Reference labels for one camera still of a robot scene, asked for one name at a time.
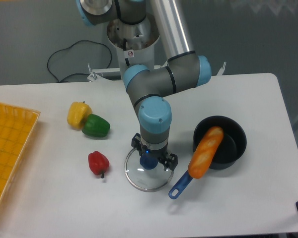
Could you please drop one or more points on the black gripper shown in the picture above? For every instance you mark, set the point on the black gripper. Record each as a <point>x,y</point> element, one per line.
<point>168,160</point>

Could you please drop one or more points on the glass lid blue knob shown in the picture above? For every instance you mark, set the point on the glass lid blue knob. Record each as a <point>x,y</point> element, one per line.
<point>145,172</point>

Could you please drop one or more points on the orange toy baguette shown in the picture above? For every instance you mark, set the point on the orange toy baguette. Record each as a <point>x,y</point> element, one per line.
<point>205,152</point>

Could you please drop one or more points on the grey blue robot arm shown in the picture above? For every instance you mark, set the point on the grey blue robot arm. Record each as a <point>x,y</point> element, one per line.
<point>156,59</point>

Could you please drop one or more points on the red bell pepper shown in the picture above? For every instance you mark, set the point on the red bell pepper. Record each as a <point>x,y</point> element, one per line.
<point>98,163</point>

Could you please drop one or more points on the green bell pepper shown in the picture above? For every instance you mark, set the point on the green bell pepper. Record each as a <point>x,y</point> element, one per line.
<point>96,126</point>

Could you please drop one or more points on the dark blue saucepan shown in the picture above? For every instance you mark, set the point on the dark blue saucepan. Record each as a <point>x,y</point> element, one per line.
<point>230,150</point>

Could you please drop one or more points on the yellow bell pepper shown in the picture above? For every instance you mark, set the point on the yellow bell pepper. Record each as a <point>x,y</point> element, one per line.
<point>77,114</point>

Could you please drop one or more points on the yellow plastic basket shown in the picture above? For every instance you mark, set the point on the yellow plastic basket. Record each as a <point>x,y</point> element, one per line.
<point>16,126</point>

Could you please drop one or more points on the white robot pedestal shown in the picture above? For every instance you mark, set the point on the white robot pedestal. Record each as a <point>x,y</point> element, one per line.
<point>135,42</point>

